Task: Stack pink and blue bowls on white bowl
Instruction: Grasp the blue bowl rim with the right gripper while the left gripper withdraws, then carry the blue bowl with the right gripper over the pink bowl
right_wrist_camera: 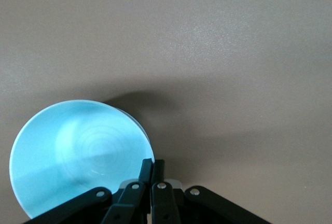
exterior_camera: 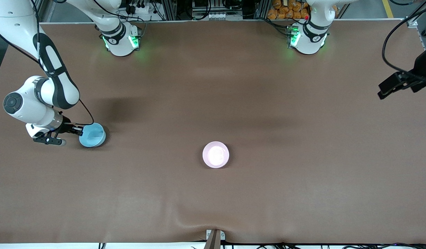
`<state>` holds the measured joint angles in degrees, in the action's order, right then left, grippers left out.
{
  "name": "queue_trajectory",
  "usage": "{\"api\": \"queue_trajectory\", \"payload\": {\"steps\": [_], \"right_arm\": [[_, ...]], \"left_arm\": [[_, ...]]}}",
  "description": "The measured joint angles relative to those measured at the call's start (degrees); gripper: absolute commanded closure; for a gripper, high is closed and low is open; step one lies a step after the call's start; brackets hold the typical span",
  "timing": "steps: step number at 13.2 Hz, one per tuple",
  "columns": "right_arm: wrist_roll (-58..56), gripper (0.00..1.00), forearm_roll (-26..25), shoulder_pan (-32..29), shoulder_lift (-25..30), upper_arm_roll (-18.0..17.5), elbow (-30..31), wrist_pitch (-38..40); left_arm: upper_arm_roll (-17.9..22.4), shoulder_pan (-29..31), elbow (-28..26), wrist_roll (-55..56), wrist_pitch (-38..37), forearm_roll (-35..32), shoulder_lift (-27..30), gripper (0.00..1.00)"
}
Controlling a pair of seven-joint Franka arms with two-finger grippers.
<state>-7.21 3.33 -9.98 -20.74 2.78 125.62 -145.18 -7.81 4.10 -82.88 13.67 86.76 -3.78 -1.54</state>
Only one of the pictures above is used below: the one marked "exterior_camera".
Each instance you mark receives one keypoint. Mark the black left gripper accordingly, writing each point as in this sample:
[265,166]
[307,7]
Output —
[421,74]

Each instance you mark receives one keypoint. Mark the aluminium frame rail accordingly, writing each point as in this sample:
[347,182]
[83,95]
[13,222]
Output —
[418,26]

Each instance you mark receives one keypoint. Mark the orange packets pile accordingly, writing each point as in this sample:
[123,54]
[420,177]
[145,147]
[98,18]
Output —
[287,9]

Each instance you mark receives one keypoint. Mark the blue bowl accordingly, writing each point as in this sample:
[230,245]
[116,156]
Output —
[92,135]

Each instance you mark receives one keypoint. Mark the white power strip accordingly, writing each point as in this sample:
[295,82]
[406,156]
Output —
[139,7]

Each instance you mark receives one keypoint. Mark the metal clamp bracket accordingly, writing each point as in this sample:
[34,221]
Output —
[215,238]

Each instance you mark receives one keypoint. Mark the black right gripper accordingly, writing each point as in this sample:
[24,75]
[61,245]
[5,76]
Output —
[65,127]

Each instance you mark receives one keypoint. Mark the brown table mat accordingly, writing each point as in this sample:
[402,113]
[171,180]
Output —
[213,100]

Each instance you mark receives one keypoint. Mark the pink bowl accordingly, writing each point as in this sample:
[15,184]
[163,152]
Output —
[215,155]

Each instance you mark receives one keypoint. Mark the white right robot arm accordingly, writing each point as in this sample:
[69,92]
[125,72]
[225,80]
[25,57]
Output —
[26,103]

